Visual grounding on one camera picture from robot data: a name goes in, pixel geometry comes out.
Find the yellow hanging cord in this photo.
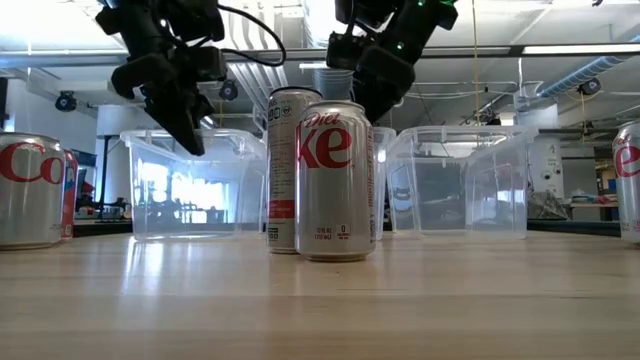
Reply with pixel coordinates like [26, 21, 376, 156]
[470, 0, 480, 126]

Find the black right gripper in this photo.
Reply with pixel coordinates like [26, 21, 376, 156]
[353, 39, 416, 125]

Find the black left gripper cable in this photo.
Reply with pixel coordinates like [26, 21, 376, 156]
[217, 3, 288, 68]

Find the clear plastic bin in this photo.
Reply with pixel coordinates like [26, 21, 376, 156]
[119, 128, 268, 242]
[384, 124, 540, 240]
[258, 126, 397, 241]

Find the grey crumpled cover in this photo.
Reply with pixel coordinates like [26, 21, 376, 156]
[527, 189, 571, 221]

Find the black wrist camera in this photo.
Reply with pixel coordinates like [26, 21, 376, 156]
[190, 47, 229, 82]
[326, 31, 370, 71]

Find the red Fanta soda can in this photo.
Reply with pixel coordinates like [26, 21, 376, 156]
[60, 148, 80, 241]

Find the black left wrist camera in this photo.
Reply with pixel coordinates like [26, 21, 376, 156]
[190, 47, 229, 82]

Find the wooden workbench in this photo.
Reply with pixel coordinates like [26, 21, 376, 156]
[569, 199, 621, 222]

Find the black aluminium table frame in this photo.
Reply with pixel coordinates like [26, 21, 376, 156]
[73, 218, 622, 238]

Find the black thin stand pole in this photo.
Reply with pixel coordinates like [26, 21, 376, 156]
[101, 134, 110, 221]

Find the silver Diet Coke can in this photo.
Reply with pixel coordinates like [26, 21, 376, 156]
[0, 131, 67, 251]
[611, 121, 640, 246]
[294, 99, 377, 263]

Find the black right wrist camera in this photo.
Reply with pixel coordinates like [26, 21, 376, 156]
[326, 31, 370, 71]

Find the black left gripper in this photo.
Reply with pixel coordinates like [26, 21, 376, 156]
[110, 49, 215, 156]

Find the white cylindrical device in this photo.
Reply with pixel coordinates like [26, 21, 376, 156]
[528, 137, 566, 200]

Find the black rig crossbeam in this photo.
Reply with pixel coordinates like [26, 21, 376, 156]
[0, 43, 640, 69]

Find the black ceiling-mounted camera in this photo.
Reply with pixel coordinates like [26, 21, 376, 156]
[577, 77, 603, 97]
[53, 90, 79, 113]
[218, 78, 240, 102]

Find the blue ribbed ceiling duct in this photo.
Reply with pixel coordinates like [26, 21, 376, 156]
[537, 34, 640, 99]

